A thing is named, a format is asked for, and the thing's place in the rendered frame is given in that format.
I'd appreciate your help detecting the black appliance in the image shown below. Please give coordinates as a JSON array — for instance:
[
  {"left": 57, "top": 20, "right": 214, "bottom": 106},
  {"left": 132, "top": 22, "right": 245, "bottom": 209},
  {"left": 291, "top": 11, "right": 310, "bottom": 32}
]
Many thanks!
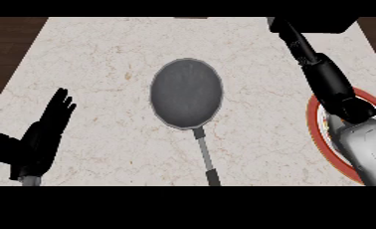
[{"left": 266, "top": 16, "right": 363, "bottom": 35}]

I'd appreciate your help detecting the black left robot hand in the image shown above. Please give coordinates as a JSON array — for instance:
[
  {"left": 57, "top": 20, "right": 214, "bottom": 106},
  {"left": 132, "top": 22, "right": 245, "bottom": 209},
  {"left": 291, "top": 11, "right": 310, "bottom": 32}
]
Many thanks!
[{"left": 0, "top": 87, "right": 79, "bottom": 181}]

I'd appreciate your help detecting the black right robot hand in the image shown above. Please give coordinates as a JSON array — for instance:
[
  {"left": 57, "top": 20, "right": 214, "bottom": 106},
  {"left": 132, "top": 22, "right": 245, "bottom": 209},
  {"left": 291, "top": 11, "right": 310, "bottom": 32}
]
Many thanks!
[{"left": 267, "top": 17, "right": 376, "bottom": 125}]

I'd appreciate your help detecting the red rimmed white plate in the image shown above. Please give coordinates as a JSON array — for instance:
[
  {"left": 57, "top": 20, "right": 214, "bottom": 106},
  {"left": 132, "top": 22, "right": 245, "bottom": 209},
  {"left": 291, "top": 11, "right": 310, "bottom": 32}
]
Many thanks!
[{"left": 306, "top": 86, "right": 376, "bottom": 185}]

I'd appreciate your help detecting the dark grey frying pan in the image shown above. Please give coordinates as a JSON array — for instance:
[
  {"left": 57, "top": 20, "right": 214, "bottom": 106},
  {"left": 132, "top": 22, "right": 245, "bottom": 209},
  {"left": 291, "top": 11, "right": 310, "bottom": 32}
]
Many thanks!
[{"left": 150, "top": 57, "right": 226, "bottom": 187}]

